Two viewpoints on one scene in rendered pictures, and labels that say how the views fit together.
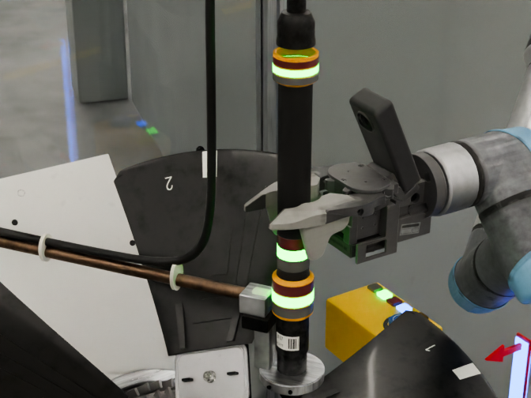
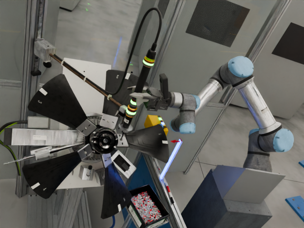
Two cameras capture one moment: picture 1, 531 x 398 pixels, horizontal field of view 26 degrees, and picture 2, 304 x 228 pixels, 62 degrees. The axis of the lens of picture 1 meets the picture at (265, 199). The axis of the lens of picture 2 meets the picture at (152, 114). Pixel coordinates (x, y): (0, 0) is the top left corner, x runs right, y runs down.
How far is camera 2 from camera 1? 15 cm
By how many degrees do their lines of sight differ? 6
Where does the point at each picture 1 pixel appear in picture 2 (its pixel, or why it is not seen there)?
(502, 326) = (187, 135)
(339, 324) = (148, 121)
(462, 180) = (178, 102)
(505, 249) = (181, 120)
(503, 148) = (190, 98)
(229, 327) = (116, 112)
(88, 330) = (91, 100)
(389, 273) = (168, 114)
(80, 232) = (97, 79)
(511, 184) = (188, 106)
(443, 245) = not seen: hidden behind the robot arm
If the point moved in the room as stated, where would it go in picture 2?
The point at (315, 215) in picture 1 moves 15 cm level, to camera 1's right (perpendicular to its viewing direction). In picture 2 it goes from (140, 96) to (173, 110)
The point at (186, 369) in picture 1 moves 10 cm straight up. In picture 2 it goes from (104, 117) to (109, 100)
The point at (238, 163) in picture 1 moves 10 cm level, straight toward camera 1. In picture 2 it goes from (133, 78) to (128, 86)
